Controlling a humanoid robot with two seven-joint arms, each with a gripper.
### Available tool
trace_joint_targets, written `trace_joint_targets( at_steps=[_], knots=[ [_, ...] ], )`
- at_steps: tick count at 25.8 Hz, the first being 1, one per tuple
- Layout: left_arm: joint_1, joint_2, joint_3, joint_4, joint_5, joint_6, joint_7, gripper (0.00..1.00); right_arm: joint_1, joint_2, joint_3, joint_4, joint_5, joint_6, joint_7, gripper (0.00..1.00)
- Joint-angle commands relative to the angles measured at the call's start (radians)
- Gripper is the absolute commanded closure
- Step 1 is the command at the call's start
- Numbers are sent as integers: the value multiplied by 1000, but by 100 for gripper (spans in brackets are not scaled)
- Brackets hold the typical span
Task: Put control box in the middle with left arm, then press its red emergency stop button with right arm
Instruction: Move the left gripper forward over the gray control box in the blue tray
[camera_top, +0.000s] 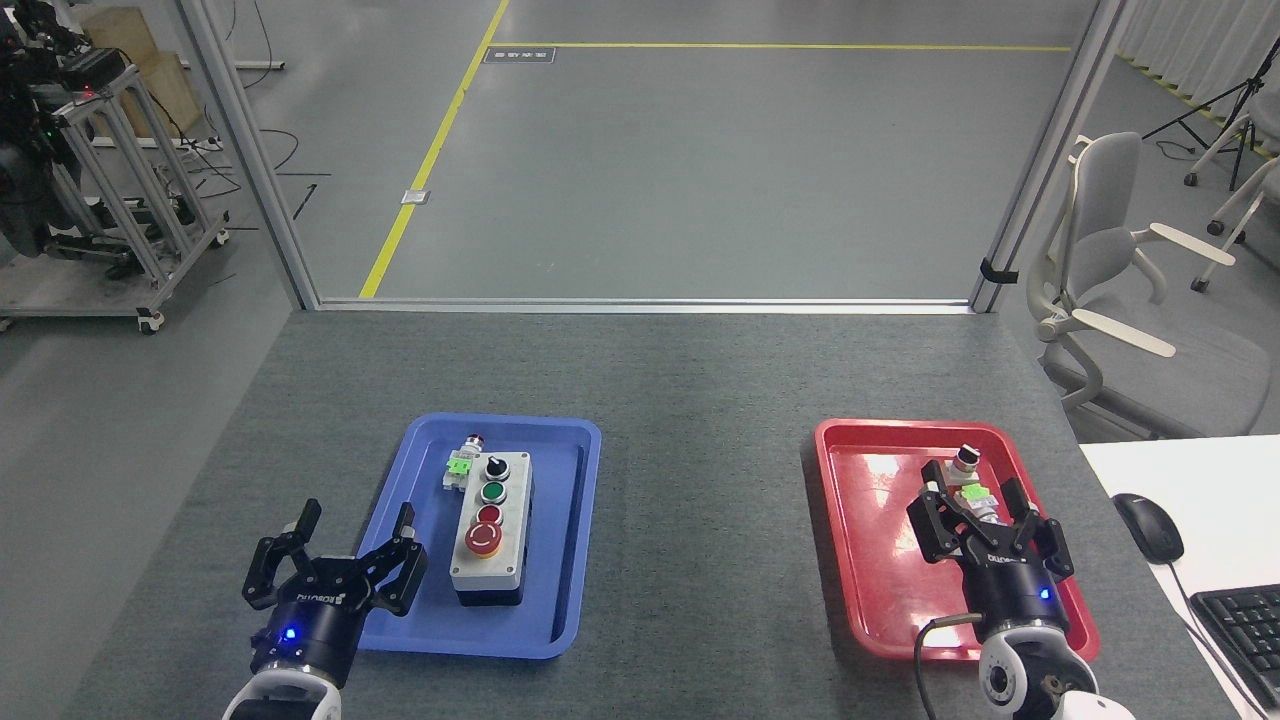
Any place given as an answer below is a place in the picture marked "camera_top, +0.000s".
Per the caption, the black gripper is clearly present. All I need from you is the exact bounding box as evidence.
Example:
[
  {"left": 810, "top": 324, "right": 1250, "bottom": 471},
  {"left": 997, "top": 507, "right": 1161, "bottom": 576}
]
[
  {"left": 243, "top": 498, "right": 429, "bottom": 690},
  {"left": 907, "top": 462, "right": 1074, "bottom": 642}
]

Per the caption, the grey control box with buttons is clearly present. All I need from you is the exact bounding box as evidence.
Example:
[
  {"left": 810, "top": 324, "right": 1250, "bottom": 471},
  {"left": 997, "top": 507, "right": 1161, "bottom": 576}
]
[{"left": 448, "top": 450, "right": 535, "bottom": 609}]

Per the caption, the cardboard box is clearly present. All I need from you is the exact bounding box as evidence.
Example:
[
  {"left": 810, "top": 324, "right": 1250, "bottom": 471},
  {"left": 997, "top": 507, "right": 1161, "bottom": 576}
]
[{"left": 80, "top": 8, "right": 207, "bottom": 141}]

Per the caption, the red plastic tray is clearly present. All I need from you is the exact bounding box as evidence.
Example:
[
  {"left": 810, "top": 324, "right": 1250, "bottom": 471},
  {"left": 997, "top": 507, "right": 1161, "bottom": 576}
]
[{"left": 813, "top": 418, "right": 1101, "bottom": 666}]

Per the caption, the black computer mouse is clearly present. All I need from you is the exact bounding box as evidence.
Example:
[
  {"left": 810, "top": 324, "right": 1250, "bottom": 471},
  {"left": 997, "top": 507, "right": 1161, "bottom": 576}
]
[{"left": 1112, "top": 493, "right": 1186, "bottom": 566}]

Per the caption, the blue plastic tray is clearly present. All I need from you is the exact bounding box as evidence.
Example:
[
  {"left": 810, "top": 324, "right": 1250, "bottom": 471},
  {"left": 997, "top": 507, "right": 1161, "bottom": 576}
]
[{"left": 355, "top": 413, "right": 603, "bottom": 661}]

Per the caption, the grey office chair with armrests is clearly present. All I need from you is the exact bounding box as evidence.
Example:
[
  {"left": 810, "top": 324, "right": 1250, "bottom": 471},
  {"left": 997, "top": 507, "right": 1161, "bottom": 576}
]
[{"left": 1027, "top": 132, "right": 1273, "bottom": 441}]

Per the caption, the black keyboard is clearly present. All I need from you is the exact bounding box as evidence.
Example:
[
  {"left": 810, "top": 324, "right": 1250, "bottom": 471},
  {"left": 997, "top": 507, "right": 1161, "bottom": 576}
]
[{"left": 1188, "top": 585, "right": 1280, "bottom": 711}]

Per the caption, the white wheeled chair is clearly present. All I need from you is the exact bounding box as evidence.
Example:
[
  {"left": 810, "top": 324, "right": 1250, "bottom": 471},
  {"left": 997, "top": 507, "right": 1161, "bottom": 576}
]
[{"left": 1185, "top": 95, "right": 1280, "bottom": 293}]

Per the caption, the black equipment on cart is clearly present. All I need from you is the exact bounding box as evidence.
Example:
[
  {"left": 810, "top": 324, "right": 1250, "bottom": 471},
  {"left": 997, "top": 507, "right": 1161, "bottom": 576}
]
[{"left": 0, "top": 0, "right": 136, "bottom": 263}]

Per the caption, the black tripod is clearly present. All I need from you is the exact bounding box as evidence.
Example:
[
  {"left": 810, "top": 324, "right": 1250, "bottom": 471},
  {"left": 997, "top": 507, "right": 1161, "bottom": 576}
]
[{"left": 1142, "top": 40, "right": 1280, "bottom": 191}]

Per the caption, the white curtain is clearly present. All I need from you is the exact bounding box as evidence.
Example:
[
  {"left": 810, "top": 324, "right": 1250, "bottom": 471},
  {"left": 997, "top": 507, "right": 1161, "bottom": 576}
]
[{"left": 1115, "top": 0, "right": 1280, "bottom": 101}]

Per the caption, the green push button switch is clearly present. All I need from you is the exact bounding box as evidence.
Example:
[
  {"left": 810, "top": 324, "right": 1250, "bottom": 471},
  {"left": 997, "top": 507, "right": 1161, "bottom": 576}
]
[{"left": 958, "top": 484, "right": 1003, "bottom": 529}]

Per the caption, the black selector switch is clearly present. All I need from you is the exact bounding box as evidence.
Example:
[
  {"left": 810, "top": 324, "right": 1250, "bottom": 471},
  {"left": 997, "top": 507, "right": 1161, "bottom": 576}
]
[{"left": 938, "top": 446, "right": 983, "bottom": 491}]

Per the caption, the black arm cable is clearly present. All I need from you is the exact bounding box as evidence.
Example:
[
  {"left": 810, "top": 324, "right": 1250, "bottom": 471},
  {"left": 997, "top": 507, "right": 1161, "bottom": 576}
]
[{"left": 914, "top": 613, "right": 986, "bottom": 720}]

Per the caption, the red push button switch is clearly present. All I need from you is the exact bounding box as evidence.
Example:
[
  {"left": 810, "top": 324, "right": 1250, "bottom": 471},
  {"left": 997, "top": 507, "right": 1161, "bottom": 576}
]
[{"left": 443, "top": 434, "right": 488, "bottom": 495}]

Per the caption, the black mouse cable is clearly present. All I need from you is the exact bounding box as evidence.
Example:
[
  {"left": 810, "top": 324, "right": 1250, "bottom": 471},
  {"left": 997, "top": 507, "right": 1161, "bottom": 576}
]
[{"left": 1165, "top": 560, "right": 1273, "bottom": 720}]

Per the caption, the silver frame post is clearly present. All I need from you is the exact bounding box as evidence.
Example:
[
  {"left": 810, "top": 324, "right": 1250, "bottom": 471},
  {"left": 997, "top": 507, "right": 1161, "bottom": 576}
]
[
  {"left": 178, "top": 0, "right": 321, "bottom": 311},
  {"left": 968, "top": 0, "right": 1131, "bottom": 314}
]

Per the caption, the silver frame rail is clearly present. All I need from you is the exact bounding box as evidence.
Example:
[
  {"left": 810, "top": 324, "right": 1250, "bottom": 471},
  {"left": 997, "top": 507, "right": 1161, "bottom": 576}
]
[{"left": 318, "top": 298, "right": 977, "bottom": 316}]

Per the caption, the aluminium frame cart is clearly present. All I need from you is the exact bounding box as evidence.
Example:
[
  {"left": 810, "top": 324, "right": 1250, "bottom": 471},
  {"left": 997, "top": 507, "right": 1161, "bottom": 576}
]
[{"left": 0, "top": 60, "right": 231, "bottom": 336}]

